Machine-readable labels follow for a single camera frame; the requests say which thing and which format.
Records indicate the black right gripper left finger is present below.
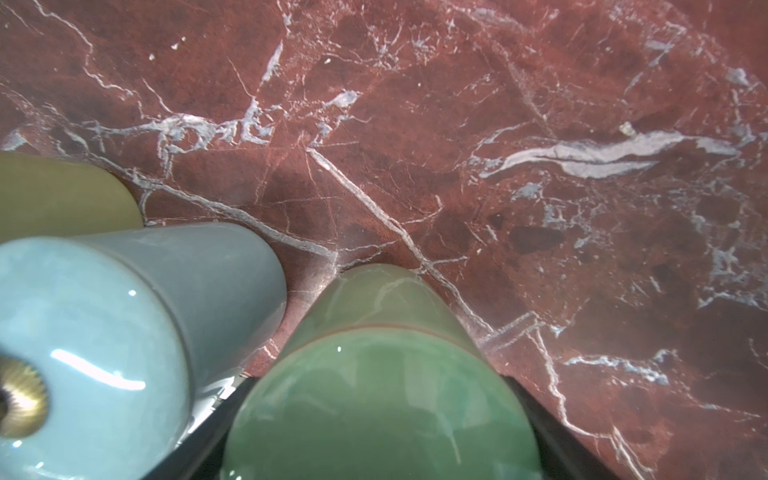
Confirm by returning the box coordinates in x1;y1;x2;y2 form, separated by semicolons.
143;377;258;480

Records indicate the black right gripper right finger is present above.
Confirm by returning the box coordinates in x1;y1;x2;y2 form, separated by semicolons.
503;376;618;480

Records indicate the green canister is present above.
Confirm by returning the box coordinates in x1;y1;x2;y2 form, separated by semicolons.
220;264;543;479

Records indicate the blue canister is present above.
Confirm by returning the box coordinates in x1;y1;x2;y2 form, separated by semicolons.
1;222;287;479

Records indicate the yellow-green canister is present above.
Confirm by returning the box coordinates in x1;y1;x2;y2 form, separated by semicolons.
1;152;143;242

